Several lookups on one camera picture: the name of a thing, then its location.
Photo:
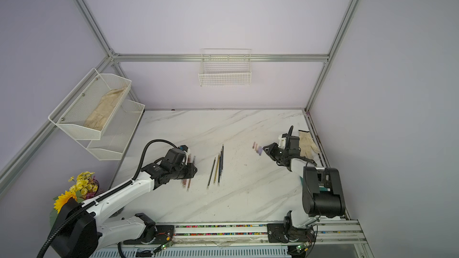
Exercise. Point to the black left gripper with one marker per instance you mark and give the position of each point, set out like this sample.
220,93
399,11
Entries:
190,172

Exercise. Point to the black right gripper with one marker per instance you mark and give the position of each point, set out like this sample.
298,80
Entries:
274,147

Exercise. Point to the red pencil with orange cap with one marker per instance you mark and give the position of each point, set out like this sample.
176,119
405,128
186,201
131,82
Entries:
189,185

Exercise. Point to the yellow pencil with clear cap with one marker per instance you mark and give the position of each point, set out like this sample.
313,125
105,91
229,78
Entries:
217,168

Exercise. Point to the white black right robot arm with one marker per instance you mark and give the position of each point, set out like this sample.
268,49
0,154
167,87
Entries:
322,193

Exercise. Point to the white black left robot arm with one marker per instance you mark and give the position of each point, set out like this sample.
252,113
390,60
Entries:
80,229

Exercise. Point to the cream knitted work glove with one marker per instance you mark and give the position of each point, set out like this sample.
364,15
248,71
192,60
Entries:
309,148

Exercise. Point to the artificial sunflower bouquet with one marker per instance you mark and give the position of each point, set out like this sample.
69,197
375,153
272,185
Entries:
84,186

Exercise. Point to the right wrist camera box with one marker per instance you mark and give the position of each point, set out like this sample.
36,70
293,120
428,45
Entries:
286,141

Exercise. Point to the white mesh wall shelf lower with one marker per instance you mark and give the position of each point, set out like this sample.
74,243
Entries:
119,132

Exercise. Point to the white mesh wall shelf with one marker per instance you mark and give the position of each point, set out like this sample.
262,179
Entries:
119,132
71,113

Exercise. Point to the white wire wall basket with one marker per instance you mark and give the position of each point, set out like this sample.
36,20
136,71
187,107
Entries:
221,67

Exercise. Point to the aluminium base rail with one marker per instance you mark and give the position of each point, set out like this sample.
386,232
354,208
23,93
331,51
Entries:
323,239

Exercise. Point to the white mesh wall shelf upper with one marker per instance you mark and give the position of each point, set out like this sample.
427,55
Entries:
71,113

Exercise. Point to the aluminium frame profile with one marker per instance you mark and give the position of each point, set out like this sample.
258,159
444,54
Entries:
13,170

